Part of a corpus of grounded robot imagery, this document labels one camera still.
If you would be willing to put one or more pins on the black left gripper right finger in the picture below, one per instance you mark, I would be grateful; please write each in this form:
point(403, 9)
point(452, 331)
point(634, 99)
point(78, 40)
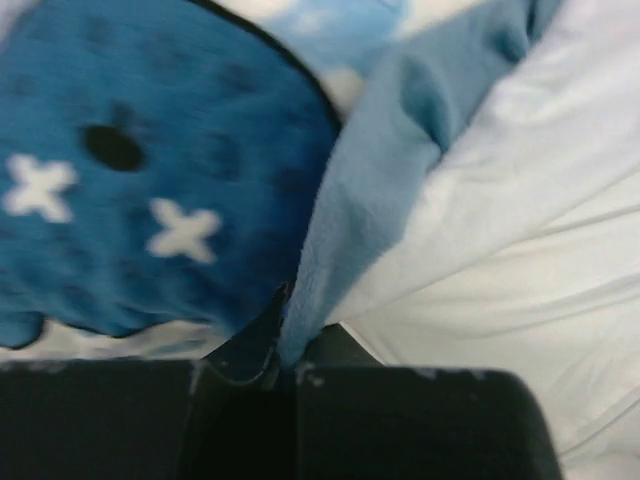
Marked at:
point(335, 348)

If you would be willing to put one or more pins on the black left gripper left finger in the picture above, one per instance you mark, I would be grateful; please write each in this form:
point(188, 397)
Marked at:
point(249, 355)

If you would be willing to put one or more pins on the blue houndstooth pillowcase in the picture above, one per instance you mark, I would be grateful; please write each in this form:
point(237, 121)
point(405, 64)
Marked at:
point(167, 165)

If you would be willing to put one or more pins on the white pillow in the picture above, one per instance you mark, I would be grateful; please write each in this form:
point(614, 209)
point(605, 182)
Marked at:
point(579, 356)

